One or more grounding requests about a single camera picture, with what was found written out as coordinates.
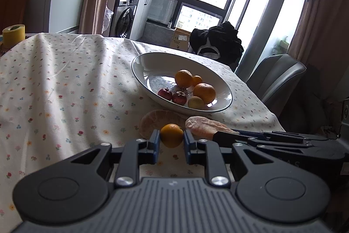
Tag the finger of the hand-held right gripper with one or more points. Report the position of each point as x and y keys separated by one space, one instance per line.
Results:
x=286 y=136
x=223 y=138

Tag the orange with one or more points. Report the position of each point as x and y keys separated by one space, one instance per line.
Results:
x=183 y=78
x=204 y=93

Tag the yellow-green round fruit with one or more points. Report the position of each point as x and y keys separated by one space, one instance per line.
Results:
x=195 y=102

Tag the glass balcony door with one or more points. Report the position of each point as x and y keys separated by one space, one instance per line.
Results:
x=259 y=12

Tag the brown patterned curtain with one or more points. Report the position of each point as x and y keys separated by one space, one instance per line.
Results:
x=324 y=17

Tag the grey chair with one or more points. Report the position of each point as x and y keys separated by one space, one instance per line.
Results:
x=278 y=77

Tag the white bowl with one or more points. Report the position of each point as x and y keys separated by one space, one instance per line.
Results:
x=152 y=69

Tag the black clothing pile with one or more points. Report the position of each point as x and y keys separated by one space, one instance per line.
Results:
x=226 y=39

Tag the clear plastic bag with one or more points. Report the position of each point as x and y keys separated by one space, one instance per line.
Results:
x=107 y=18

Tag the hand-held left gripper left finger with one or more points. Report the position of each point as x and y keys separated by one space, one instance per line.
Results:
x=155 y=144

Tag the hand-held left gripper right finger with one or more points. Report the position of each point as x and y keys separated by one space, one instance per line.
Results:
x=187 y=145

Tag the cardboard box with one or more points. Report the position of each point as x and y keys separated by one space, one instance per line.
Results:
x=180 y=39

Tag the dark red plum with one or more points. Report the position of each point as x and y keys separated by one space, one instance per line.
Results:
x=179 y=98
x=165 y=93

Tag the flower print tablecloth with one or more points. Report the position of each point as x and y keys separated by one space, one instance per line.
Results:
x=54 y=85

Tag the white cabinet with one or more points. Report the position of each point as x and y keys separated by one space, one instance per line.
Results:
x=141 y=17

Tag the small kumquat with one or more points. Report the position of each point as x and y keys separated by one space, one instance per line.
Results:
x=171 y=135
x=196 y=80

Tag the yellow tape roll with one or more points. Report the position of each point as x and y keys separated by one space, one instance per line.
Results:
x=13 y=36

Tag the grey washing machine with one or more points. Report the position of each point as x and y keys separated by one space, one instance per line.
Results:
x=124 y=17

